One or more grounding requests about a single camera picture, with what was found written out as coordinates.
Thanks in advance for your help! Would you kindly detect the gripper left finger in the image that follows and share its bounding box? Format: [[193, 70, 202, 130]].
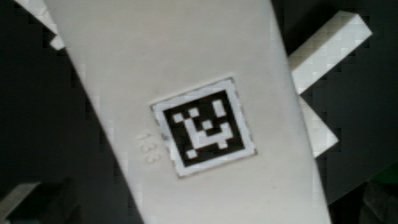
[[0, 182, 39, 224]]

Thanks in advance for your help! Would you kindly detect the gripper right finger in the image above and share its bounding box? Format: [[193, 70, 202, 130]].
[[360, 182, 398, 224]]

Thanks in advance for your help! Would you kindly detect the white cabinet top block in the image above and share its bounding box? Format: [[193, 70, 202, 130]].
[[44, 0, 330, 224]]

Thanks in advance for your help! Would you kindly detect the white cabinet box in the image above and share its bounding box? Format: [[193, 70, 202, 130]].
[[14, 0, 374, 159]]

